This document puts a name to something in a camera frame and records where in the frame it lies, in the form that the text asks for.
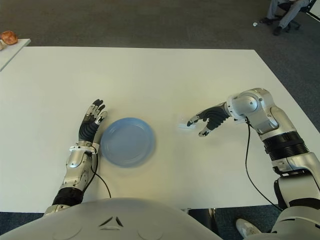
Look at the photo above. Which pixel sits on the blue plastic plate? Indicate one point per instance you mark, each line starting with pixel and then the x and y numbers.
pixel 127 141

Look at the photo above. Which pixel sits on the white shoe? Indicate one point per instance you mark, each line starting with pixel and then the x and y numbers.
pixel 250 227

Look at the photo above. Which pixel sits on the white side table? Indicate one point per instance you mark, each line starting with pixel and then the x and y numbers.
pixel 15 51

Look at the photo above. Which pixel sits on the red-brown round fruit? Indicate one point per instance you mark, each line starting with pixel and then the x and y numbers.
pixel 9 37

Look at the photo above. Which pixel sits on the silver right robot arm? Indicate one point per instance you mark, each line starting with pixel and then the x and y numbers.
pixel 275 120

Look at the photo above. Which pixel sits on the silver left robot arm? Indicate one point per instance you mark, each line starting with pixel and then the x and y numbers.
pixel 75 162

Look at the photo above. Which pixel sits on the white square charger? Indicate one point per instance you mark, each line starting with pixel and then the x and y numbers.
pixel 182 126

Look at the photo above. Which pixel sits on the grey robot torso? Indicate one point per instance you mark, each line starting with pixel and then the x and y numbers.
pixel 112 220

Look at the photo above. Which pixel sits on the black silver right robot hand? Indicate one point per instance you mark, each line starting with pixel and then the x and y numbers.
pixel 215 115

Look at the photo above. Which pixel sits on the black office chair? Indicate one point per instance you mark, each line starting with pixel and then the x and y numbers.
pixel 296 23

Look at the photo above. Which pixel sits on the pale yellow round fruit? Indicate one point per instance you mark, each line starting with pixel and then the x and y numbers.
pixel 2 45

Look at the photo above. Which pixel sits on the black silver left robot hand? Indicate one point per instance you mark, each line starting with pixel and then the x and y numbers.
pixel 87 130

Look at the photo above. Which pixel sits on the seated person in grey trousers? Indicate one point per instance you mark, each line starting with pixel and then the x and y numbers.
pixel 286 15

